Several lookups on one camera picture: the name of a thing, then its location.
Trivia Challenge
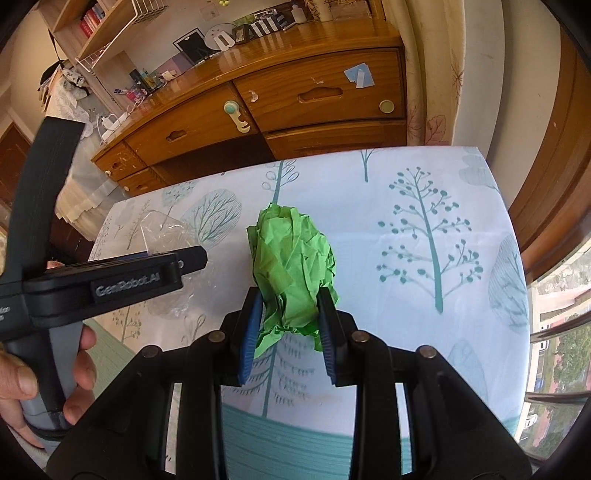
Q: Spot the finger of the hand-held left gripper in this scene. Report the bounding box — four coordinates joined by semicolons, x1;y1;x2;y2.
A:
177;244;208;280

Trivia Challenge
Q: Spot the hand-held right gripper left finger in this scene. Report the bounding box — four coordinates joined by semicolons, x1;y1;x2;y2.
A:
46;286;266;480

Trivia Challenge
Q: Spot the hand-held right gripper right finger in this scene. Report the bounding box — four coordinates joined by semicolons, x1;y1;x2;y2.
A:
316;286;534;480

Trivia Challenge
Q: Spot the clear plastic wrap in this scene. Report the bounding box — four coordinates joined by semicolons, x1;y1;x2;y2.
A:
131;208;218;319

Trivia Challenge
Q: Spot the green paper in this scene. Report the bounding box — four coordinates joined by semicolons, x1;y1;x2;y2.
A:
246;202;340;358

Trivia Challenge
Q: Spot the person's left hand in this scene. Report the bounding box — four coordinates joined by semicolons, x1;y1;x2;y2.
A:
0;260;99;450

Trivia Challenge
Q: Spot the tree print tablecloth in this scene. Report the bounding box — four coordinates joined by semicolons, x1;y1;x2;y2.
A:
85;145;532;480

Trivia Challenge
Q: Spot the white lace cover cloth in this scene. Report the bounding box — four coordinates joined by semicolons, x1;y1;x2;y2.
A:
44;88;125;232

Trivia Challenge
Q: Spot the dark wooden door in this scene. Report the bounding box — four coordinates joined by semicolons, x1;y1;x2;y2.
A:
0;122;35;195

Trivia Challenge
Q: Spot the cream drawer safety lock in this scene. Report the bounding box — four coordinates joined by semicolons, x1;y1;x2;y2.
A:
223;99;252;134

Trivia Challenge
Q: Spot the wooden dresser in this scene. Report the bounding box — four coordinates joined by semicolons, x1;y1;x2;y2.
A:
90;21;409;195

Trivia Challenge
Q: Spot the white round ornament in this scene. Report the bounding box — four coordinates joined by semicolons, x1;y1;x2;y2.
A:
206;23;237;52

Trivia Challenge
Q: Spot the wooden bookshelf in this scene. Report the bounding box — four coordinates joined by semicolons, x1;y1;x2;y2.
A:
39;0;139;63

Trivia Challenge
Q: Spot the black white striped box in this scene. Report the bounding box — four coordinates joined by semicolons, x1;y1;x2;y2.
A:
247;11;289;38

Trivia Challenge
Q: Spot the blue sticker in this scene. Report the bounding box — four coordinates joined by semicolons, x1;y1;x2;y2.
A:
344;63;374;88

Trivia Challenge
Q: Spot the row of books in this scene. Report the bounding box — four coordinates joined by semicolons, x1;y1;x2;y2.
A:
78;4;107;38

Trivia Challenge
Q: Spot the window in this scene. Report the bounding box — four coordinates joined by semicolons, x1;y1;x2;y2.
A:
508;28;591;467

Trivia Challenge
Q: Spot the beige curtain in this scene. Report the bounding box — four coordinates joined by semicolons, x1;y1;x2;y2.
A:
406;0;467;148

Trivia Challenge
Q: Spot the beige patterned box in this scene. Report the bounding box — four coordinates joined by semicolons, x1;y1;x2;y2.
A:
330;0;384;12

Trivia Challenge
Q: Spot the black picture frame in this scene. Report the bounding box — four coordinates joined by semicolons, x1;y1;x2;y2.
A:
173;28;206;63

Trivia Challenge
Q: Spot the wooden wall shelf with books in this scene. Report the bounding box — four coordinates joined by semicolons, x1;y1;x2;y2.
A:
76;0;167;72

